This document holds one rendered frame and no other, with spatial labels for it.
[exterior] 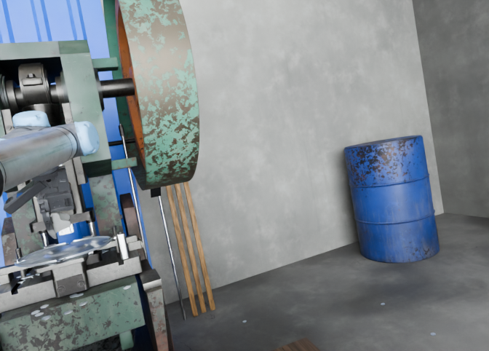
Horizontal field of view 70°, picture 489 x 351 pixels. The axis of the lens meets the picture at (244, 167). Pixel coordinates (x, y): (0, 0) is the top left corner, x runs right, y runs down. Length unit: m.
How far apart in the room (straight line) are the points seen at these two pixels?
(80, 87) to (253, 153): 1.76
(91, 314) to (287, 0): 2.79
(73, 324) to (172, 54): 0.87
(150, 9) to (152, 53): 0.14
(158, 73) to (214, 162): 1.70
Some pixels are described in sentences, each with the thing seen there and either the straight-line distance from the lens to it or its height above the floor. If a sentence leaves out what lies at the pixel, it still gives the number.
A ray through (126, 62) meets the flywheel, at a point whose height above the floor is 1.50.
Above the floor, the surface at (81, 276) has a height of 0.70.
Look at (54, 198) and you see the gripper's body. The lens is 1.06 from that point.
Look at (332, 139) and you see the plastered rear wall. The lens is 3.23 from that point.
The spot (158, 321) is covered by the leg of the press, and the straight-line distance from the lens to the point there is 1.24.
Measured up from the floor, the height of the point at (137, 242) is 0.73.
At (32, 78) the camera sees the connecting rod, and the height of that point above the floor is 1.37.
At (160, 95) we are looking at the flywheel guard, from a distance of 1.09.
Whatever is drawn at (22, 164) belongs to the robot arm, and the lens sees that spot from 0.65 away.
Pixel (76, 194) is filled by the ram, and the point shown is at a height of 0.96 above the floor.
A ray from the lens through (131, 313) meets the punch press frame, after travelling 1.29.
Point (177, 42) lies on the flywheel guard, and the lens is 1.12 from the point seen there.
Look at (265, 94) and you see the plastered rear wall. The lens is 2.95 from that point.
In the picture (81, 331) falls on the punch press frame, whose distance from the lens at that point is 1.30.
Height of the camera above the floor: 1.01
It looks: 3 degrees down
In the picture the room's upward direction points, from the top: 10 degrees counter-clockwise
